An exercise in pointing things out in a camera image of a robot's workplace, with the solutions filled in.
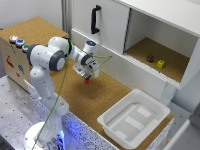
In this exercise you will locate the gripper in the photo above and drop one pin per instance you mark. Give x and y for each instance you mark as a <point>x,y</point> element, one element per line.
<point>84,69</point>

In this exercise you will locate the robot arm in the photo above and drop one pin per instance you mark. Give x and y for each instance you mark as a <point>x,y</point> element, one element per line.
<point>43,83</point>

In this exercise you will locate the purple block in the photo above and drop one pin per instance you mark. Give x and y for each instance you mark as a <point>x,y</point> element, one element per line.
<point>150,58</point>

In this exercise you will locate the yellow block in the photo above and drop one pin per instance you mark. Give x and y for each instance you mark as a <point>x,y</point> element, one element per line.
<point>161,63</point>

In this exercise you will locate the white sliding door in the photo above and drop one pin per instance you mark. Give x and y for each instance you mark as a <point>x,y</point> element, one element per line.
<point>100,23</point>

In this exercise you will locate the green button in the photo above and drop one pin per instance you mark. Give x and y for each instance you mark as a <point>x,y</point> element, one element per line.
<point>26,47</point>

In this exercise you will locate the wooden drawer box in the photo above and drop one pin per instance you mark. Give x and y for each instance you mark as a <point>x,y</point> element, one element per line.
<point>23,43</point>

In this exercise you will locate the blue button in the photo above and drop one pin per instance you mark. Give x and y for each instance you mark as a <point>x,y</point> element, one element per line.
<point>20,42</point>

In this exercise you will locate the white plastic box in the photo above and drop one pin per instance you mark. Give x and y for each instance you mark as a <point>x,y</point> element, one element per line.
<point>135,117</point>

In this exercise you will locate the red button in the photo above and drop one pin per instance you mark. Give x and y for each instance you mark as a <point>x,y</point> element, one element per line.
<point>13,38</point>

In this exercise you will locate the white cabinet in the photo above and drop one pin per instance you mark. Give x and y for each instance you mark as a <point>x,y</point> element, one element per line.
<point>160,30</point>

